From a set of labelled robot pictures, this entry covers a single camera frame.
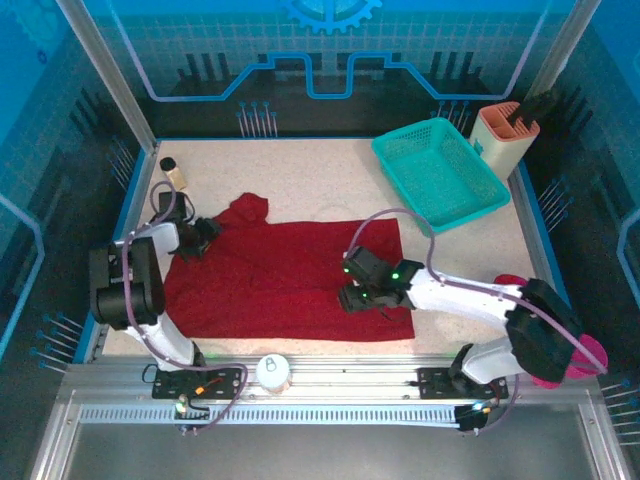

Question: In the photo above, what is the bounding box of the red t-shirt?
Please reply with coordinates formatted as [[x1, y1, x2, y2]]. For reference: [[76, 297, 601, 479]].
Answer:
[[162, 192, 416, 342]]

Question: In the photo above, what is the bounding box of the small bottle with black cap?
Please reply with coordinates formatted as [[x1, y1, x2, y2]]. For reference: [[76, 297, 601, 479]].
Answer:
[[158, 156, 188, 191]]

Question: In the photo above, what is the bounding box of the tin can with pull tab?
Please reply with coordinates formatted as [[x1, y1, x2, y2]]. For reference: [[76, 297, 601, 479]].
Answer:
[[254, 353, 293, 396]]

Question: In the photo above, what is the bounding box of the teal plastic basket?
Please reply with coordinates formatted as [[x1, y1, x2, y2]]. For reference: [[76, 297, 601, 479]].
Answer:
[[370, 118, 511, 234]]

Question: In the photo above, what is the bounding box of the black connector box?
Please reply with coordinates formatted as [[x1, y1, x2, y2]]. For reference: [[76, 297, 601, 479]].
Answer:
[[453, 399, 501, 435], [172, 394, 211, 435]]

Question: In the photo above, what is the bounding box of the cream orange utensil holder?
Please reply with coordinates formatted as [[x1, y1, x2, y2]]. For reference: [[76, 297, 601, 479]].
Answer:
[[468, 101, 541, 184]]

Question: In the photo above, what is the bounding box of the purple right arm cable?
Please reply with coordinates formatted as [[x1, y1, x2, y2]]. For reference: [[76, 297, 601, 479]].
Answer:
[[347, 208, 610, 435]]

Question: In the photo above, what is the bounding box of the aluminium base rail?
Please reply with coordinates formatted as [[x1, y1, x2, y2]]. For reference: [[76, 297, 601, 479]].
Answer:
[[64, 352, 601, 402]]

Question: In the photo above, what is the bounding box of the white slotted cable duct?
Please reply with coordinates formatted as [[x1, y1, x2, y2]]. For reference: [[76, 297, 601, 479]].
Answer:
[[78, 403, 462, 427]]

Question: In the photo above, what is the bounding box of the aluminium frame post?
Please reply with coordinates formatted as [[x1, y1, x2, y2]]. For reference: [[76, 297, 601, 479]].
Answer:
[[54, 0, 161, 151], [529, 0, 604, 101]]

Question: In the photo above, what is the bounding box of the black utensil handle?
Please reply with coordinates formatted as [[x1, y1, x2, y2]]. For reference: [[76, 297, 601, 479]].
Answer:
[[507, 88, 561, 126]]

